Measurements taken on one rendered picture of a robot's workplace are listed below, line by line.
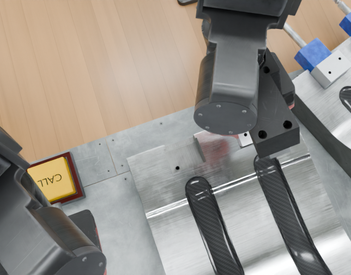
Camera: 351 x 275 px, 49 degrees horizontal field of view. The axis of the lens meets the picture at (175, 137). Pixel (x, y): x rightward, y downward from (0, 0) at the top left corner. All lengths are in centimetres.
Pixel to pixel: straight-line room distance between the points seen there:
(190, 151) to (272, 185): 13
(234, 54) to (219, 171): 27
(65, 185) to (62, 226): 33
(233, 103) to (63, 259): 18
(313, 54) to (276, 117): 33
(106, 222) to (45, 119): 21
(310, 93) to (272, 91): 29
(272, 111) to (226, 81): 8
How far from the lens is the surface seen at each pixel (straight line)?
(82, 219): 44
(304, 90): 68
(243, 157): 59
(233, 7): 35
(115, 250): 66
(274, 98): 40
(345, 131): 68
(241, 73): 33
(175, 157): 60
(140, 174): 57
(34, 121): 72
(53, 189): 64
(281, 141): 39
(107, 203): 66
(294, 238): 60
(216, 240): 58
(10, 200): 32
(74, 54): 75
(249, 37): 35
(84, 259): 30
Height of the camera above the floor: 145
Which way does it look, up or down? 75 degrees down
